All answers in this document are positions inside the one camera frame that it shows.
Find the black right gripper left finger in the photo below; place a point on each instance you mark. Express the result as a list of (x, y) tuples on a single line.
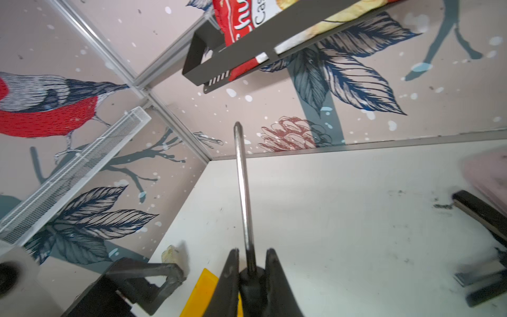
[(224, 301)]

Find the white wire mesh shelf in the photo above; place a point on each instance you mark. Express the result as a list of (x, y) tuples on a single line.
[(24, 221)]

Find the small clear plastic item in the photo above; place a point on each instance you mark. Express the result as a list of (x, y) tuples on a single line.
[(171, 256)]

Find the yellow plastic bin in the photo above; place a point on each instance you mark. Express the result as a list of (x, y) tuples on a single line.
[(201, 295)]

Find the screwdriver with steel shaft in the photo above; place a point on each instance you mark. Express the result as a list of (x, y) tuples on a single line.
[(252, 279)]

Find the black wall basket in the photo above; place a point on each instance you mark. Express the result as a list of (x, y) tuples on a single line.
[(210, 61)]

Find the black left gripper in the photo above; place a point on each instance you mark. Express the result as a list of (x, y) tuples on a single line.
[(127, 282)]

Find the black stapler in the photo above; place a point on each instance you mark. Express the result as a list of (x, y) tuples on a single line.
[(485, 276)]

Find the red cassava chips bag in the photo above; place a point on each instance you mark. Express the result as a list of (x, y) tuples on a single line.
[(239, 18)]

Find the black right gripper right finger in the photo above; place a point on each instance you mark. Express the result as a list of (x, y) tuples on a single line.
[(280, 298)]

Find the aluminium corner frame post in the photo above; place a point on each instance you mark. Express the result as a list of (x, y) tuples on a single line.
[(121, 68)]

